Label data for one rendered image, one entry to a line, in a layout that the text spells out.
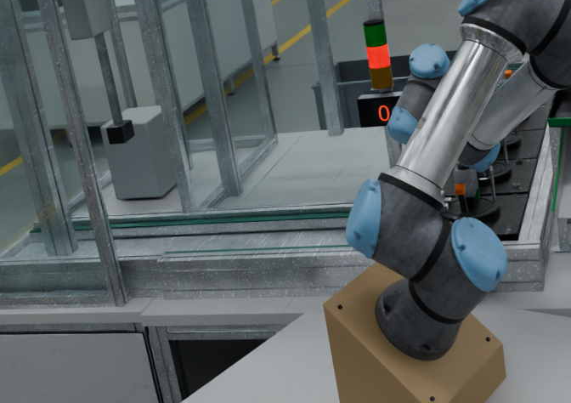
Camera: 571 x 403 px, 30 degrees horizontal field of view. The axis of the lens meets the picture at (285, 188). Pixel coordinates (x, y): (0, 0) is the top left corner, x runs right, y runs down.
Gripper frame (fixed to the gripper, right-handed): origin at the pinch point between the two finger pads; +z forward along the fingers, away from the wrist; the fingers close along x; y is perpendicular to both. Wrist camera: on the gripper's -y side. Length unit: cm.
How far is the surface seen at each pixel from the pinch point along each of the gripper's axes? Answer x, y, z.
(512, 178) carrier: 7.5, -3.1, 29.8
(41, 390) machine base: -109, 53, 21
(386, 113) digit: -18.3, -8.7, 3.3
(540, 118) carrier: 11, -39, 64
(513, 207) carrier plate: 9.6, 11.1, 16.3
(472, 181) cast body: 2.0, 9.2, 6.0
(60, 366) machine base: -101, 49, 16
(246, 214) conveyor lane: -59, 6, 23
